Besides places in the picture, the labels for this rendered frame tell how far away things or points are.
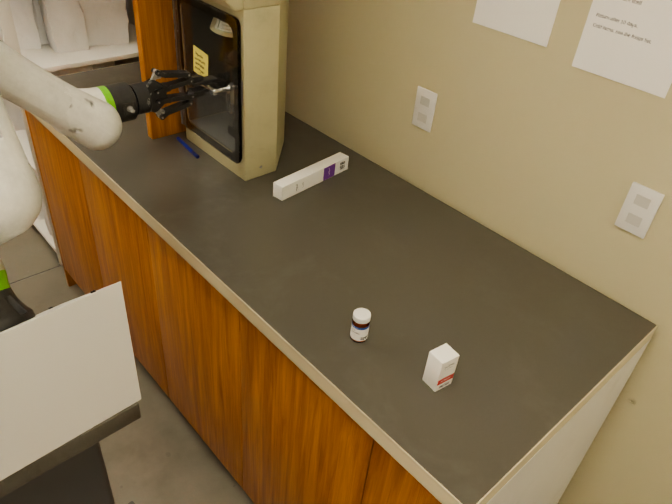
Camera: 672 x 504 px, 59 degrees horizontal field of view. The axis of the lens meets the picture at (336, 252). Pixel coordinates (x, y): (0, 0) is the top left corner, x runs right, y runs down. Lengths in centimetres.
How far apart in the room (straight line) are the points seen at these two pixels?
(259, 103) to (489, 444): 103
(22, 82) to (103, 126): 17
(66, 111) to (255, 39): 51
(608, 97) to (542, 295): 46
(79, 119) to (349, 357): 73
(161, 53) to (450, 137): 87
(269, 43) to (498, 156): 66
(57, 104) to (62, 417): 61
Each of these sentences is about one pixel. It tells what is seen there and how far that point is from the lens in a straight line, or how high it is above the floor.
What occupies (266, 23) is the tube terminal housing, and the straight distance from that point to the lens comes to 159.
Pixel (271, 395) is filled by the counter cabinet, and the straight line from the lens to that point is 147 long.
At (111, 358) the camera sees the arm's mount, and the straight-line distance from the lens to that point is 103.
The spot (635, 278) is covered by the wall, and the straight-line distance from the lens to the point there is 154.
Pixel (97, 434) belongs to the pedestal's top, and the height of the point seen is 92.
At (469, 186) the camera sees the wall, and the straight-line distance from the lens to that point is 169.
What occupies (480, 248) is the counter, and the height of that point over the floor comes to 94.
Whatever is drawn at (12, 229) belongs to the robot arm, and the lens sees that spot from 95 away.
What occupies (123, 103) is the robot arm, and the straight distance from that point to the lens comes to 152.
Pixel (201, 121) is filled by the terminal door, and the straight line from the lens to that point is 181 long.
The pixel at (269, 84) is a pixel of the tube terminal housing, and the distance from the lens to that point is 164.
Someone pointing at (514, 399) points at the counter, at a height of 94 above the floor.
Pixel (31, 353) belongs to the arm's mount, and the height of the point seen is 116.
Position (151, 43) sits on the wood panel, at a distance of 186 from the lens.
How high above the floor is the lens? 181
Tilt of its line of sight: 37 degrees down
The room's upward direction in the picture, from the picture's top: 6 degrees clockwise
